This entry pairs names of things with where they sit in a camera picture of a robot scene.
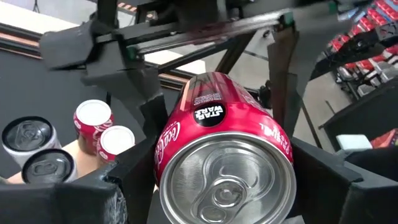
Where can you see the black jointed stand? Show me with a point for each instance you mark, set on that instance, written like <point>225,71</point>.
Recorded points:
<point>351,49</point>

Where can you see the black aluminium table frame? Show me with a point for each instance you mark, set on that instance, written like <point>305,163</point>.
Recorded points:
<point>18,40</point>

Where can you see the red bin storage rack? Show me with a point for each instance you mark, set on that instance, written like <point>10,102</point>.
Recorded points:
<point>367,65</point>

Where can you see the silver Celsius Peach Vibe can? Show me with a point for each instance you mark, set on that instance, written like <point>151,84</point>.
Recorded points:
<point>28,137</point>
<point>48,166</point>

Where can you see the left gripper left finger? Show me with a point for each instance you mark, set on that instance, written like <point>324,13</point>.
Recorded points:
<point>62,205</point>

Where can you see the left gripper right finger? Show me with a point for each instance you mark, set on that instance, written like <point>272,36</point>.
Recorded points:
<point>342,199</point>

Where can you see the black hazard-striped floor mat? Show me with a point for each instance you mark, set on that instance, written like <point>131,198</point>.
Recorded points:
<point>127,7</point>

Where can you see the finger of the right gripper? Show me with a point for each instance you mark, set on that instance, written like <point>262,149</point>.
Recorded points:
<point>130,81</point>
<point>284,81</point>

